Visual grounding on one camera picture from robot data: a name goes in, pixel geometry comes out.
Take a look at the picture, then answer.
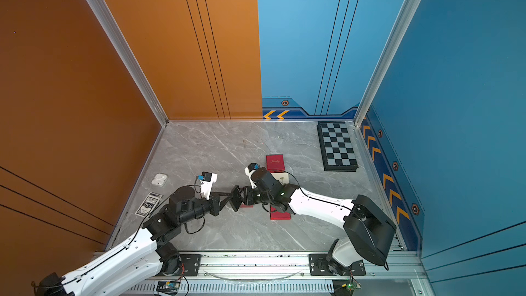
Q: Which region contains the left aluminium corner post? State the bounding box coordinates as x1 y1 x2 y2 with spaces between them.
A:
86 0 169 127

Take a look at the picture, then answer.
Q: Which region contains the green circuit board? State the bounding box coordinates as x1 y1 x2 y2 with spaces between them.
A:
330 280 362 296
155 280 181 295

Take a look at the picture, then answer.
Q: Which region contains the left green circuit board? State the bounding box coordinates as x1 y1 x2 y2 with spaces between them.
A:
155 280 181 295

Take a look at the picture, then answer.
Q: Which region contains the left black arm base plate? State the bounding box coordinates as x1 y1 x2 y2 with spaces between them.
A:
161 254 202 278

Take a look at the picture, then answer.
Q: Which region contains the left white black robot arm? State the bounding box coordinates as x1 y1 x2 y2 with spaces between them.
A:
33 186 242 295

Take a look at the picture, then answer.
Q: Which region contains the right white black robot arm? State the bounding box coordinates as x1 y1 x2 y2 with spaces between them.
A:
241 181 397 275

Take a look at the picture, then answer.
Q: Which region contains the cream lotus print box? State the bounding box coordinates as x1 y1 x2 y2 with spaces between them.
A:
273 173 289 184

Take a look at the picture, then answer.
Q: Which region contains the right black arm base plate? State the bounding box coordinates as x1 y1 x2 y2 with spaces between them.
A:
308 253 367 276

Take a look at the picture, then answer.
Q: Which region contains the aluminium corner post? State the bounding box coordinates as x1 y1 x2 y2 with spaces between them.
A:
353 0 421 127
86 0 169 127

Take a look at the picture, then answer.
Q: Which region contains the red jewelry box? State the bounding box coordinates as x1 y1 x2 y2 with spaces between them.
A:
270 211 291 221

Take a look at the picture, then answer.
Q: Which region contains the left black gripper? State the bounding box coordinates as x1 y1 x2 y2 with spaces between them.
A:
179 191 234 227

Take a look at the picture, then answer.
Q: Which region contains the aluminium front rail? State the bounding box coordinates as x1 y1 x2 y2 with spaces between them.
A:
94 250 428 281

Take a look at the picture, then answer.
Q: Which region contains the right green circuit board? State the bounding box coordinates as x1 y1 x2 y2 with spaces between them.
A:
330 280 362 296

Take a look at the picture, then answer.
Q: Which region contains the right aluminium corner post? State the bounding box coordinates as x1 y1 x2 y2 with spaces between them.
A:
353 0 421 127

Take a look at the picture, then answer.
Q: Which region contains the red jewelry box lid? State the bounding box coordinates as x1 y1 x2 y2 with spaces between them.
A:
266 154 286 173

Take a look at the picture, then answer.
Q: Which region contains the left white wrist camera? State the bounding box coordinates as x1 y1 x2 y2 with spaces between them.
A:
195 171 218 200

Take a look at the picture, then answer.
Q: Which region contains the white vented cable duct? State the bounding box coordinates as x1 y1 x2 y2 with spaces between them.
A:
123 280 333 295

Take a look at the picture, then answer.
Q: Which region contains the black white chessboard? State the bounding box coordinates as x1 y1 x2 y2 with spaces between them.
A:
316 121 359 172

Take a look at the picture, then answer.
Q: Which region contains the white earbuds case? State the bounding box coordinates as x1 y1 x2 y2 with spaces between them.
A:
151 173 168 187

